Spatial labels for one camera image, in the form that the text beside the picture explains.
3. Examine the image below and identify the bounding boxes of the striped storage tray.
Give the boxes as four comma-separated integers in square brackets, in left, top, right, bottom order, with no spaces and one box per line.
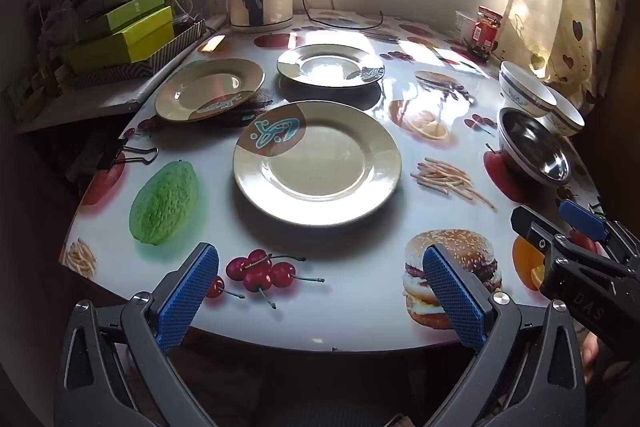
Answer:
[65,19,207,90]

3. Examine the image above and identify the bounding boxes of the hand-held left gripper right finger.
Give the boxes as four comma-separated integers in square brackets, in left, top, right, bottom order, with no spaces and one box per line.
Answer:
[422,243,587,427]

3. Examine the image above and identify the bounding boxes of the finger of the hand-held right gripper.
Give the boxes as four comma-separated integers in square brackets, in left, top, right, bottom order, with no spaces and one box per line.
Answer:
[559,200,640,260]
[511,206,568,260]

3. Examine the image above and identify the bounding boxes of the dark green box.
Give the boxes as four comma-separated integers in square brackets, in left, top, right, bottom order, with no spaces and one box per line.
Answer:
[86,0,166,35]

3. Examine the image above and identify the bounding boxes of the lime green box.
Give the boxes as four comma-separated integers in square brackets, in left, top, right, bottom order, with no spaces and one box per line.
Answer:
[67,6,175,72]

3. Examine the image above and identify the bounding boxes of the cream curtain with heart print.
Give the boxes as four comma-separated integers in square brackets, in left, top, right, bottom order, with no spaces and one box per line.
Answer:
[492,0,631,108]

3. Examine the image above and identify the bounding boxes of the food printed tablecloth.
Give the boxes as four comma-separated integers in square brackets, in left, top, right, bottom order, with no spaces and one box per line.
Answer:
[59,9,608,353]

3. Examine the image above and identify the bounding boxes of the black binder clip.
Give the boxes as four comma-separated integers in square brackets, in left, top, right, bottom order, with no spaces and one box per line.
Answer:
[97,142,158,172]

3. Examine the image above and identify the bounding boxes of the white plastic cup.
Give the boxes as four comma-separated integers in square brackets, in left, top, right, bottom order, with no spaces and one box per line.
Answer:
[455,10,479,40]

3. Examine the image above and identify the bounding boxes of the stainless steel bowl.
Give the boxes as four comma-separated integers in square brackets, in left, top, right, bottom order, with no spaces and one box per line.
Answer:
[497,108,573,185]

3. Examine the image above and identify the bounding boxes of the white bowl with blue stripes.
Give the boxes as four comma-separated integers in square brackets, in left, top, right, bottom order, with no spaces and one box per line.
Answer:
[540,86,586,138]
[499,61,558,118]

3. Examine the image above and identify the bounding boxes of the beige plate with brown logo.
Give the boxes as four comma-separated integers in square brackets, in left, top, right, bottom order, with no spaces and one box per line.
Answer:
[232,101,402,227]
[276,44,386,88]
[154,58,266,122]

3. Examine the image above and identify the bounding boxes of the glass jar with red lid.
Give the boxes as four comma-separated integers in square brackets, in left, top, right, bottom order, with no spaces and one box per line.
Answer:
[475,6,503,54]

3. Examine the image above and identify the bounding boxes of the person's right hand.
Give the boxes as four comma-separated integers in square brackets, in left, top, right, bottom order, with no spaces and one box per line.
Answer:
[581,334,602,384]

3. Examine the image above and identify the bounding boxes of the small glass jar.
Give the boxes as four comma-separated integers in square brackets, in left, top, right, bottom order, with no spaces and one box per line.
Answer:
[172,0,197,28]

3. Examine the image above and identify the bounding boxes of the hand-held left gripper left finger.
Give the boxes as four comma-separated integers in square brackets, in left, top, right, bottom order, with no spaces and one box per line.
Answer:
[54,242,221,427]

